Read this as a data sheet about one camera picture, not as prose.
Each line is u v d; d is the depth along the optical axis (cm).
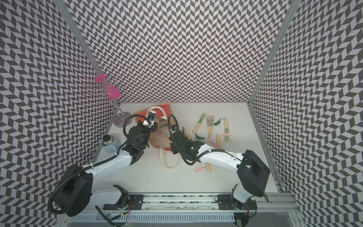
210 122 105
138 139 62
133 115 62
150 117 65
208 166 85
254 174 43
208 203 74
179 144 60
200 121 105
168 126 80
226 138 96
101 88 105
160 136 96
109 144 85
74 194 40
